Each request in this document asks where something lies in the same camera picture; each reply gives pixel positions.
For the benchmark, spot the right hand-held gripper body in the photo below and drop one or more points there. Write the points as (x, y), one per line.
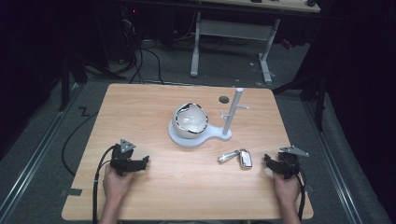
(290, 161)

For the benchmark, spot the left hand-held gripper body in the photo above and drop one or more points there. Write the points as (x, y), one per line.
(122, 158)

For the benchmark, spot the person's right hand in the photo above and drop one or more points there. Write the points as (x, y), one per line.
(286, 188)

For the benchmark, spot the person's left hand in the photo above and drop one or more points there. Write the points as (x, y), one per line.
(115, 184)

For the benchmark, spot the silver car key fob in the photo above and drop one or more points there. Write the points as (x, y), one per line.
(246, 159)

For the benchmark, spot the white egg-shaped bowl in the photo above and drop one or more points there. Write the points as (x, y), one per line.
(189, 121)

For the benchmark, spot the grey tape strip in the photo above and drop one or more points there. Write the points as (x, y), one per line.
(72, 192)

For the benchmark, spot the white stand with pegs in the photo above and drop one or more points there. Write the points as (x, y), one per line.
(231, 109)

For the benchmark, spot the black metal stand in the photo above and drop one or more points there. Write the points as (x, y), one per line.
(314, 93)
(67, 81)

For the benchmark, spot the white-legged desk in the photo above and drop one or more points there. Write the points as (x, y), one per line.
(233, 31)

